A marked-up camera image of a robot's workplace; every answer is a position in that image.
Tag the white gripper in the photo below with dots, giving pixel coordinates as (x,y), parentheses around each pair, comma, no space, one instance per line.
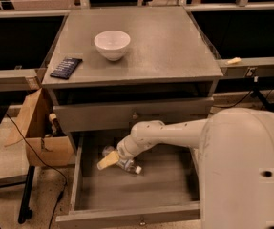
(125,149)

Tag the clear plastic bottle blue label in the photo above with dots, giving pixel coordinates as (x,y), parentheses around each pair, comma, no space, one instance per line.
(128,165)

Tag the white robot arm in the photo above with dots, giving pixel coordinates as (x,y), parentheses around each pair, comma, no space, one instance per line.
(235,163)

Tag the closed grey top drawer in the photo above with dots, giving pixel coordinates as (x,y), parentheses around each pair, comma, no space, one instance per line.
(118,115)

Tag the open grey middle drawer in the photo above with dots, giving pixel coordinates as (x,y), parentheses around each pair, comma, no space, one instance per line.
(166,190)

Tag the grey wooden drawer cabinet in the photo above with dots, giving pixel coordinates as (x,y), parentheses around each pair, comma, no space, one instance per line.
(166,59)

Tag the brown cardboard box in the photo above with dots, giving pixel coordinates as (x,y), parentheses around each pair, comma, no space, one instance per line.
(32,126)

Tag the black table leg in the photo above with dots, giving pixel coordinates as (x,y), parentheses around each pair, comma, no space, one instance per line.
(25,211)

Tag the dark snack packet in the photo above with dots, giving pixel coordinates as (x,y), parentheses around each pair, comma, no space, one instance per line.
(65,69)

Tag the white ceramic bowl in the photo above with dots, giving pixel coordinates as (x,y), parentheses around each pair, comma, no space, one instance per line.
(112,45)

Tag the small yellow foam piece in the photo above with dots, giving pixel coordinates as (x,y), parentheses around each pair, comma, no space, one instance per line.
(233,61)

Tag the wall power outlet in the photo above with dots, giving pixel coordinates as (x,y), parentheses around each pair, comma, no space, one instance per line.
(250,71)

